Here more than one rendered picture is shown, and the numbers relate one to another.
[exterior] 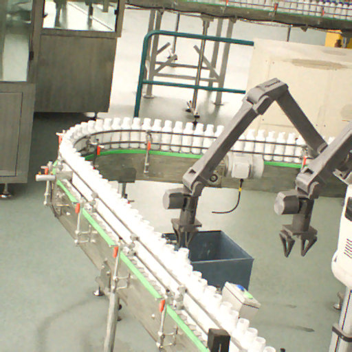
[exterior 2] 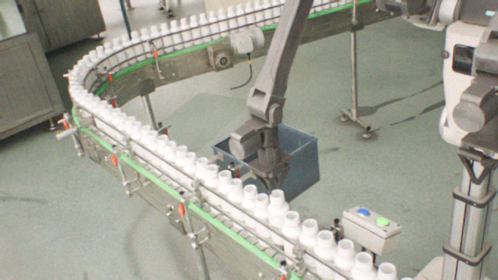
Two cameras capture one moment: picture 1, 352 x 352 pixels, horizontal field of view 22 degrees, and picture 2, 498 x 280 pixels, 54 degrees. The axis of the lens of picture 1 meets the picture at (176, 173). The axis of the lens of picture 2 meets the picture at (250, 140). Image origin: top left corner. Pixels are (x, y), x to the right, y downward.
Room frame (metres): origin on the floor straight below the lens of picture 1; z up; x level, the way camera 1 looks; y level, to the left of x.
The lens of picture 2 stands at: (2.05, 0.14, 2.02)
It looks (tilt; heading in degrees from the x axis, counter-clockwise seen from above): 31 degrees down; 351
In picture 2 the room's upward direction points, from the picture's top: 9 degrees counter-clockwise
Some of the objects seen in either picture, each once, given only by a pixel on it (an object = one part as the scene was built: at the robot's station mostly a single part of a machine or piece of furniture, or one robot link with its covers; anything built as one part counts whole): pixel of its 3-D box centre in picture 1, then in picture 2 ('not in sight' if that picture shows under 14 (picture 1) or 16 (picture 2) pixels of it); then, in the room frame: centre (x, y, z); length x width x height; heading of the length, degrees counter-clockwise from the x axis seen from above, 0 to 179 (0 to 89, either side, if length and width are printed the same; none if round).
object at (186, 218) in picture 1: (187, 216); (269, 153); (3.07, -0.06, 1.34); 0.10 x 0.07 x 0.07; 118
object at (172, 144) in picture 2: (124, 223); (175, 163); (3.53, 0.18, 1.08); 0.06 x 0.06 x 0.17
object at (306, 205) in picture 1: (302, 205); not in sight; (2.73, -0.41, 1.57); 0.07 x 0.06 x 0.07; 118
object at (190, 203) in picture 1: (188, 201); (264, 133); (3.07, -0.06, 1.40); 0.07 x 0.06 x 0.07; 117
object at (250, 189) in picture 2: (166, 265); (253, 210); (3.18, -0.02, 1.08); 0.06 x 0.06 x 0.17
